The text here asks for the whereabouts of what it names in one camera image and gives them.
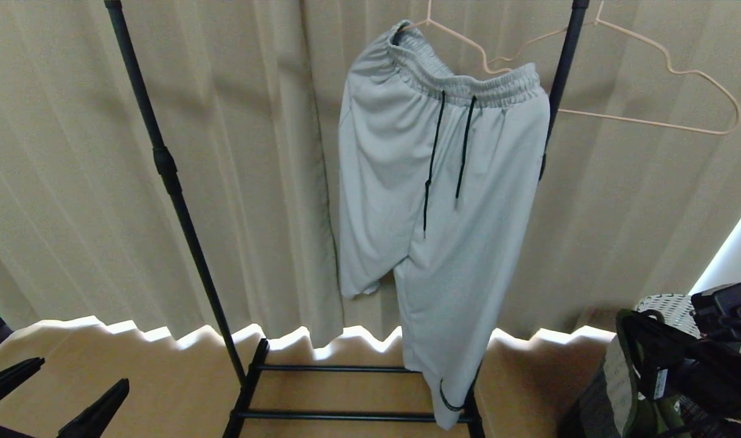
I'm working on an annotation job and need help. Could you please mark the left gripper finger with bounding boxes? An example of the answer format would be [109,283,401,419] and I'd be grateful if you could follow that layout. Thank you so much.
[57,378,131,438]
[0,357,46,415]

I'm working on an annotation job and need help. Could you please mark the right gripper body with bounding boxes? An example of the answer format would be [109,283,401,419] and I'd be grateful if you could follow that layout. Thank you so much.
[617,309,713,403]

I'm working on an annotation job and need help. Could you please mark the green shirt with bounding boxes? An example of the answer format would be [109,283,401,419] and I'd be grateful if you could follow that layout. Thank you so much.
[559,328,687,438]

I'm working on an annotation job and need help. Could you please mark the pale grey shorts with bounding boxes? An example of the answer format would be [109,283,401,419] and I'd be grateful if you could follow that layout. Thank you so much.
[337,19,552,431]

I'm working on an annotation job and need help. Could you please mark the black clothes rack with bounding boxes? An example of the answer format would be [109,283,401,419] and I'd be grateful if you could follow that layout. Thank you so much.
[103,0,591,438]

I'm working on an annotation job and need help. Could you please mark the pink clothes hanger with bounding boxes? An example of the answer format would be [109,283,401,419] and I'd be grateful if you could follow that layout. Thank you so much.
[398,0,514,77]
[488,0,741,136]

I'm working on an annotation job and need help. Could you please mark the beige curtain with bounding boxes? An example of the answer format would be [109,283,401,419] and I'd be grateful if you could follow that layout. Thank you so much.
[0,0,741,350]

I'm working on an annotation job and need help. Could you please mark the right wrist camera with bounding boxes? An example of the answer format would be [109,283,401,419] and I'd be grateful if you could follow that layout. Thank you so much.
[690,281,741,353]

